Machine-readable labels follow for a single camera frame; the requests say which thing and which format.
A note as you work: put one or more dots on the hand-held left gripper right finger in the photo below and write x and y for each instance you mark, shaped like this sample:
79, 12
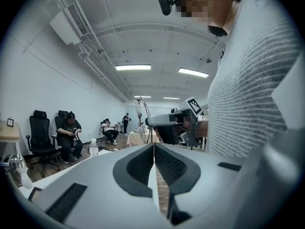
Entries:
205, 173

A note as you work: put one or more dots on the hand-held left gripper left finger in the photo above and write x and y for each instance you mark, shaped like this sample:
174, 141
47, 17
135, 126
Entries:
95, 180

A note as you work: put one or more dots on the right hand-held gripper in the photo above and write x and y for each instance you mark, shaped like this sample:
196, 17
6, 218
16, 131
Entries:
192, 118

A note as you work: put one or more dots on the person's right hand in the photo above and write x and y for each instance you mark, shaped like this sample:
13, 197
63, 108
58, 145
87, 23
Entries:
184, 124

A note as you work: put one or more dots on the table with beige cloth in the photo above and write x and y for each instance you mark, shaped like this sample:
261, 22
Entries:
135, 138

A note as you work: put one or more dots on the long ceiling light panel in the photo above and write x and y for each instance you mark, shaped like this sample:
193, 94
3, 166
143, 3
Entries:
133, 67
143, 96
171, 98
193, 72

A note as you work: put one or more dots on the clear plastic water bottle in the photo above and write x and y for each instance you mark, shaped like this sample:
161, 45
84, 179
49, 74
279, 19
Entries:
94, 149

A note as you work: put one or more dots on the black office chair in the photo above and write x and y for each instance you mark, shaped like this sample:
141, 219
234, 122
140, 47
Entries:
41, 139
60, 120

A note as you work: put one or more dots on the white ceiling pipes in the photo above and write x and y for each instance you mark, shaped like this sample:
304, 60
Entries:
102, 73

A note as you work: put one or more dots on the person's grey striped shirt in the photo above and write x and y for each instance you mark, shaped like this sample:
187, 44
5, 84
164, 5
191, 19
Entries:
247, 92

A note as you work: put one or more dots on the wooden side table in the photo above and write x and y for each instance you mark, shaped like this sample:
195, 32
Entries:
9, 133

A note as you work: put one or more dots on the small black picture frame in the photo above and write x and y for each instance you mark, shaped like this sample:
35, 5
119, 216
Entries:
10, 122

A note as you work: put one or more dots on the black head-worn camera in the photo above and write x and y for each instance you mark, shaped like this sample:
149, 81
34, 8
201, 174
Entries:
166, 2

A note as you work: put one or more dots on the white wall air conditioner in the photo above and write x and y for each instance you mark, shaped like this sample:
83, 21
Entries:
69, 25

